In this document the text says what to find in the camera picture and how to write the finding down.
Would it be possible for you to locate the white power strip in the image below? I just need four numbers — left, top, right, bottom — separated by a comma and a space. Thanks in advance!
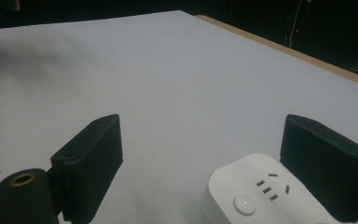
200, 152, 358, 224

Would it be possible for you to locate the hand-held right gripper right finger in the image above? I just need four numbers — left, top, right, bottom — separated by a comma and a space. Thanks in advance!
279, 113, 358, 224

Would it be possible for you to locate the white cable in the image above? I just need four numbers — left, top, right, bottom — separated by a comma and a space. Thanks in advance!
288, 0, 306, 49

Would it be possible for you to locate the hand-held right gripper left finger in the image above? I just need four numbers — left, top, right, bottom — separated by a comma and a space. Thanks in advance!
49, 113, 124, 224

